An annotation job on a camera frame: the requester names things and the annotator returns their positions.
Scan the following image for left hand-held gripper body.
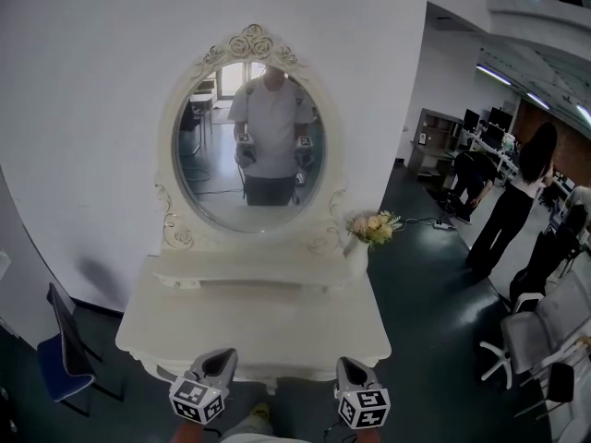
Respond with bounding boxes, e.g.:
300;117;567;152
169;372;228;426

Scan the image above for grey office chair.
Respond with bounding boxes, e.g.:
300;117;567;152
478;269;591;389

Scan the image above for row of white office desks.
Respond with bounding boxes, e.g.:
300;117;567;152
465;131;523;188

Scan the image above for row of black monitors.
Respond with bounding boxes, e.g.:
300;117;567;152
461;106;516;142

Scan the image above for white desk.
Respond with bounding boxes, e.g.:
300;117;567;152
0;166;54;350

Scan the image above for white ornate dressing table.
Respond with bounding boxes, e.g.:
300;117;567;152
114;23;392;396

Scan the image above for oval mirror with carved frame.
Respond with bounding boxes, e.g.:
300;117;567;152
156;23;345;244

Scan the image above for artificial flower bouquet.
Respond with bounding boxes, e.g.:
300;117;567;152
344;209;403;251

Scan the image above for person's grey trousers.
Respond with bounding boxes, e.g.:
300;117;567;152
221;415;273;440

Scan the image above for black office chair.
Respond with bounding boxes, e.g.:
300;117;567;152
509;228;576;313

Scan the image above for blue upholstered chair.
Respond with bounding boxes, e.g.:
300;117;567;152
35;282;126;417

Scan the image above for person's white shirt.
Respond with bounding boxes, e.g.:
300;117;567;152
221;434;315;443

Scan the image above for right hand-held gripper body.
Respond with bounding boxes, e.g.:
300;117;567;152
332;385;392;430

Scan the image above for person's left forearm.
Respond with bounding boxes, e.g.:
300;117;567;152
170;420;207;443

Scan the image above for white ceramic vase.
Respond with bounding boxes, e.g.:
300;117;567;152
341;235;370;279

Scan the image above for wooden open cabinet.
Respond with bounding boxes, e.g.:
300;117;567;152
408;108;465;188

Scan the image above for person's left yellow shoe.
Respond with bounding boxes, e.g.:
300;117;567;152
248;401;273;422

